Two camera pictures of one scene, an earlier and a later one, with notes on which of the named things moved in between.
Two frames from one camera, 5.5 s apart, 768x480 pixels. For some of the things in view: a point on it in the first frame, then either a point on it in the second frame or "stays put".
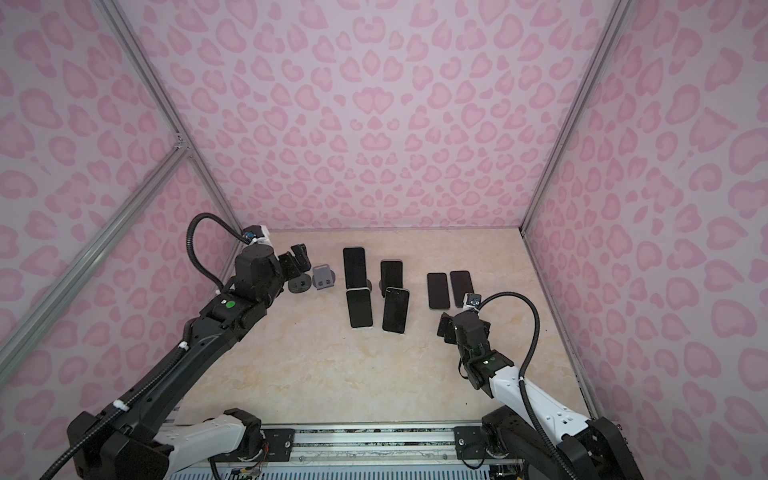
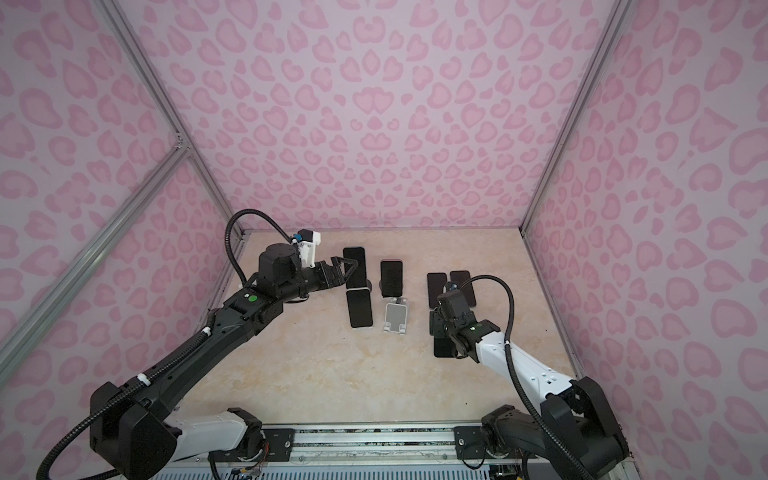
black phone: (462, 285) stays put
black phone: (438, 290) stays put
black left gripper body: (289, 269) -> (320, 280)
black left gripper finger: (300, 253) -> (338, 259)
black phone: (360, 307) stays put
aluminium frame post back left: (154, 84) stays put
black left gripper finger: (305, 260) -> (344, 280)
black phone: (396, 309) -> (443, 347)
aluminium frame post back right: (593, 72) stays put
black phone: (355, 267) stays put
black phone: (391, 274) stays put
